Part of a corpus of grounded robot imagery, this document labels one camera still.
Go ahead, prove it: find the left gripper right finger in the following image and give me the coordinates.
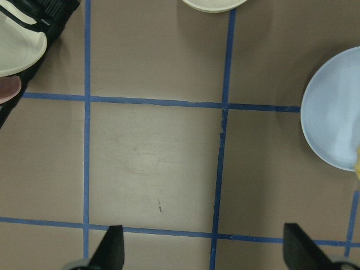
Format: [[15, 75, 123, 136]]
[[282, 222, 360, 270]]

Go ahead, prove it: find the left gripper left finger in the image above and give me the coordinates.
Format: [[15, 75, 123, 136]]
[[64, 224, 126, 270]]

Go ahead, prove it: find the blue plate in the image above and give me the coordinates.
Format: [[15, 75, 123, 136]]
[[300, 47, 359, 172]]

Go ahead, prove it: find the pink plate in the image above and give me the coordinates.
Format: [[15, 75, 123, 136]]
[[0, 76, 21, 104]]

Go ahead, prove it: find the cream plate in rack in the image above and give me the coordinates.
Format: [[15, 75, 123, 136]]
[[1, 12, 47, 77]]

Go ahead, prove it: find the black dish rack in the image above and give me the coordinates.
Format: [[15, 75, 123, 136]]
[[1, 1, 80, 124]]

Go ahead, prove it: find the white bowl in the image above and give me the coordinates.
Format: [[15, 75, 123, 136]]
[[182, 0, 247, 13]]

